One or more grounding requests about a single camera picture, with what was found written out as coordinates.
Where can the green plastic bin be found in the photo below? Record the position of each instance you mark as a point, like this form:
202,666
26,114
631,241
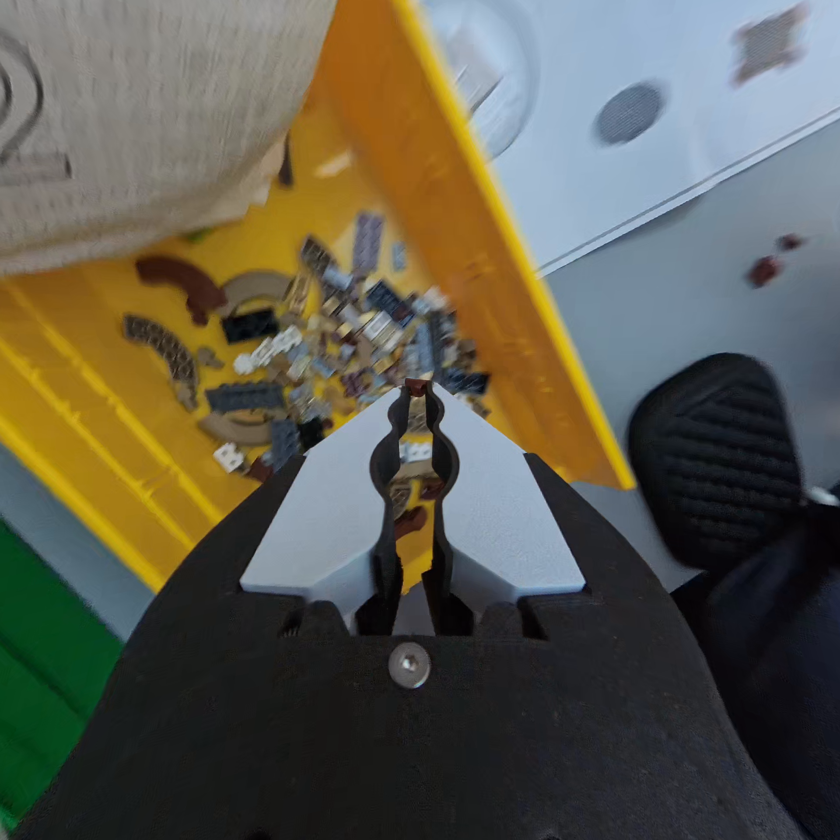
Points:
39,656

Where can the black round studded plate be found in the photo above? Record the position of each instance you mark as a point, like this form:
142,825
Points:
715,459

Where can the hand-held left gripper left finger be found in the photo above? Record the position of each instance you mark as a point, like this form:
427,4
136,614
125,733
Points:
315,525

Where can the reddish brown wedge brick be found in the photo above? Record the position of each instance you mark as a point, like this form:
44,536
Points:
791,242

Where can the grey desk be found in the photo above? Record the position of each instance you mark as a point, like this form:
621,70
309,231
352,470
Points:
656,315

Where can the pale numbered paper bag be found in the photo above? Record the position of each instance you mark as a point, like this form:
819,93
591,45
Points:
131,131

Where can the reddish brown plate brick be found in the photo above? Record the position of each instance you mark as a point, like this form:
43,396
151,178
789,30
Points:
418,387
766,270

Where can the yellow plastic bin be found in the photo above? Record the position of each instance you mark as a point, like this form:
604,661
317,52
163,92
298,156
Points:
98,407

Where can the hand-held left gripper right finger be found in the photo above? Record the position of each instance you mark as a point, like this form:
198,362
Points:
505,525

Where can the white instruction booklet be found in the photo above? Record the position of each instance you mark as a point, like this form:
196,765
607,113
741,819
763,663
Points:
689,164

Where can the pile of assorted toy bricks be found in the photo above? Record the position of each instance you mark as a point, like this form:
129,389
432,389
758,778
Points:
367,315

